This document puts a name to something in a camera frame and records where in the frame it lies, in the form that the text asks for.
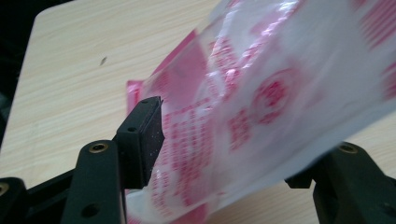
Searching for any pink and white plastic bag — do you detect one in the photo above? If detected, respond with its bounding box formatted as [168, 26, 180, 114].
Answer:
[124, 0, 396, 224]

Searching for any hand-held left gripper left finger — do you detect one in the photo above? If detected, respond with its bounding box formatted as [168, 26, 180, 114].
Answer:
[60, 96, 165, 224]

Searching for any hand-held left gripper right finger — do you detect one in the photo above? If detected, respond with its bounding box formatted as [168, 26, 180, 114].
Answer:
[284, 141, 396, 224]

